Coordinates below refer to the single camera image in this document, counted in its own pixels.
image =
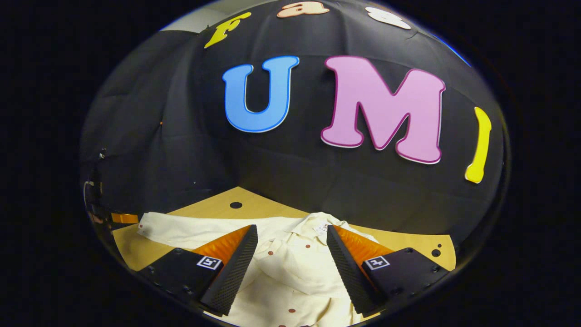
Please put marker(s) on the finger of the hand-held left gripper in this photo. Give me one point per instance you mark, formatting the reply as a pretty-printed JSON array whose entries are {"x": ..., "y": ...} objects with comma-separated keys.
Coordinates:
[{"x": 125, "y": 218}]

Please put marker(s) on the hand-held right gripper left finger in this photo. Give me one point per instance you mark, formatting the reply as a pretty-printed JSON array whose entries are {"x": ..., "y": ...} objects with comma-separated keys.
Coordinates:
[{"x": 231, "y": 277}]

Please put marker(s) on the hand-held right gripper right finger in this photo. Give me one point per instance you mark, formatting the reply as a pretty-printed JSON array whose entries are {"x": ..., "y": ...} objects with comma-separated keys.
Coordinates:
[{"x": 349, "y": 272}]

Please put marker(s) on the cream button shirt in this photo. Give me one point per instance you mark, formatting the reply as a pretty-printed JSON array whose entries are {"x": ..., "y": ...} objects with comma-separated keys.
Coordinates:
[{"x": 295, "y": 263}]

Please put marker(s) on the black backdrop cloth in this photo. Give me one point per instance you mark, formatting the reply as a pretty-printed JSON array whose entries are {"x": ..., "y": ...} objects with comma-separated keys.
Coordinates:
[{"x": 295, "y": 172}]

